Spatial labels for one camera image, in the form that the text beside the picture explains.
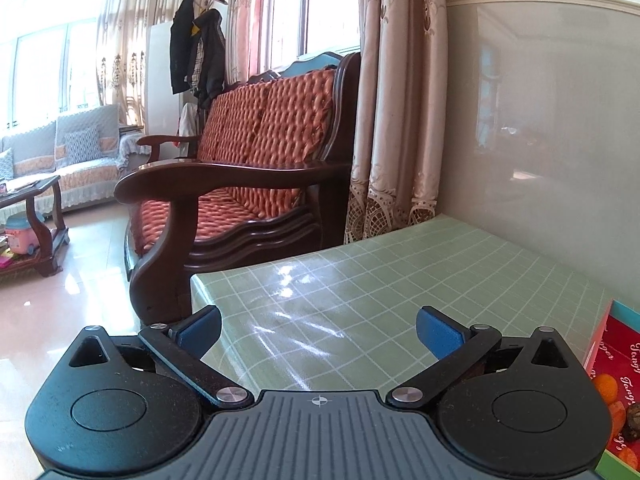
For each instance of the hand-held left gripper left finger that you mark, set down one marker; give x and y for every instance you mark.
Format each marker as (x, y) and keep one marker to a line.
(200, 328)

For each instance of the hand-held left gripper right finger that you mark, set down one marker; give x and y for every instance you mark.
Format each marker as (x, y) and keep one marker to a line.
(440, 333)

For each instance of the orange tangerine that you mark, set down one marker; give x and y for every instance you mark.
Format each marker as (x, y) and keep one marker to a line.
(616, 414)
(606, 386)

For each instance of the red fruit box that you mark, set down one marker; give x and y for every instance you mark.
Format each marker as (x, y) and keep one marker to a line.
(622, 345)

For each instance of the brown walnut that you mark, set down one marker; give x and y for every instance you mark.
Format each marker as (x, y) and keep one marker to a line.
(634, 419)

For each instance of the green checked tablecloth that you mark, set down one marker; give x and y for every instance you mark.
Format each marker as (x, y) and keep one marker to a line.
(400, 275)

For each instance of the dark wooden bench sofa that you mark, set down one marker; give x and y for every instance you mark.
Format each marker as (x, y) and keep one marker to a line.
(240, 175)

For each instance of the dark wooden coffee table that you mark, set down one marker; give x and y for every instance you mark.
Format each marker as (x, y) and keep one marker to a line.
(42, 230)

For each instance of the grey covered sofa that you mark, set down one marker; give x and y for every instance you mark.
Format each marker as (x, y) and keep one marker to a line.
(75, 180)

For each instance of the pink toy bucket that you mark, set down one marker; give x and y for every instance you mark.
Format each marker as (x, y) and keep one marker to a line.
(21, 237)

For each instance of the orange quilted seat cushion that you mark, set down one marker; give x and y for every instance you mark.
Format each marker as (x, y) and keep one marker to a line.
(270, 130)

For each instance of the zigzag patterned pillow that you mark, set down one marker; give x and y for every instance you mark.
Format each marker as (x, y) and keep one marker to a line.
(81, 145)

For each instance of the beige embroidered curtain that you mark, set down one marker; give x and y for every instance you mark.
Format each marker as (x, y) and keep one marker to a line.
(400, 110)

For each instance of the white refrigerator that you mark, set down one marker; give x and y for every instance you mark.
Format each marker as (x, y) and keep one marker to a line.
(162, 80)

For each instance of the dark jacket with checked lining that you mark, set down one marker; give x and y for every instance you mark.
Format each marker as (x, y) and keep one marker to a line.
(210, 55)

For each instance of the black jacket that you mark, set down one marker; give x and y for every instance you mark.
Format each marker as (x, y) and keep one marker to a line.
(180, 45)

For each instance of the sheer patterned curtain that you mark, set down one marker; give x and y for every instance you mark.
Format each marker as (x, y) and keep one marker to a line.
(130, 35)

